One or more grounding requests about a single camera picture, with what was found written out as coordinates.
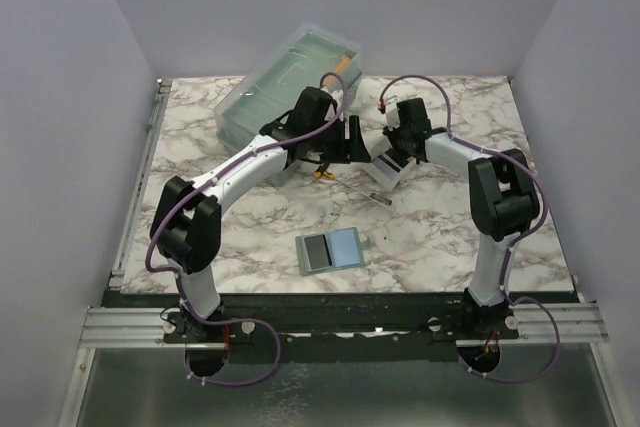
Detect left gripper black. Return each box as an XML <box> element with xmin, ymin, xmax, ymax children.
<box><xmin>308</xmin><ymin>116</ymin><xmax>371</xmax><ymax>164</ymax></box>

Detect white card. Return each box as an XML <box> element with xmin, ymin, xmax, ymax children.
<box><xmin>375</xmin><ymin>155</ymin><xmax>402</xmax><ymax>177</ymax></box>

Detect white card tray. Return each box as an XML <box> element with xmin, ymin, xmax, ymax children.
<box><xmin>363</xmin><ymin>137</ymin><xmax>416</xmax><ymax>192</ymax></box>

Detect green leather card holder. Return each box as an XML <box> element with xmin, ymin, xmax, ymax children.
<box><xmin>295</xmin><ymin>227</ymin><xmax>371</xmax><ymax>276</ymax></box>

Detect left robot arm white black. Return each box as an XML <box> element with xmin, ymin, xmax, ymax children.
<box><xmin>145</xmin><ymin>87</ymin><xmax>371</xmax><ymax>342</ymax></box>

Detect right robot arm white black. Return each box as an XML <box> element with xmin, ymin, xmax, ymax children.
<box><xmin>383</xmin><ymin>98</ymin><xmax>540</xmax><ymax>339</ymax></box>

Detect yellow black small screwdriver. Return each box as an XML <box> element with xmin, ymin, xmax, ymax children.
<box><xmin>314</xmin><ymin>164</ymin><xmax>336</xmax><ymax>180</ymax></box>

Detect small metal clip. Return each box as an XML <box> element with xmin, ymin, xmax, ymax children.
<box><xmin>370</xmin><ymin>192</ymin><xmax>392</xmax><ymax>206</ymax></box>

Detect orange tool inside box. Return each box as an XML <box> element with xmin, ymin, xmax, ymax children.
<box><xmin>335</xmin><ymin>55</ymin><xmax>351</xmax><ymax>73</ymax></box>

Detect clear plastic storage box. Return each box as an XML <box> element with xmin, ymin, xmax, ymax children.
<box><xmin>214</xmin><ymin>24</ymin><xmax>362</xmax><ymax>155</ymax></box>

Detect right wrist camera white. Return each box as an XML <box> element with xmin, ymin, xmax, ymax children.
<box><xmin>384</xmin><ymin>103</ymin><xmax>400</xmax><ymax>130</ymax></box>

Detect black front mounting rail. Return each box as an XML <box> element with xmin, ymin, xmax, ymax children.
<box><xmin>164</xmin><ymin>291</ymin><xmax>521</xmax><ymax>366</ymax></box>

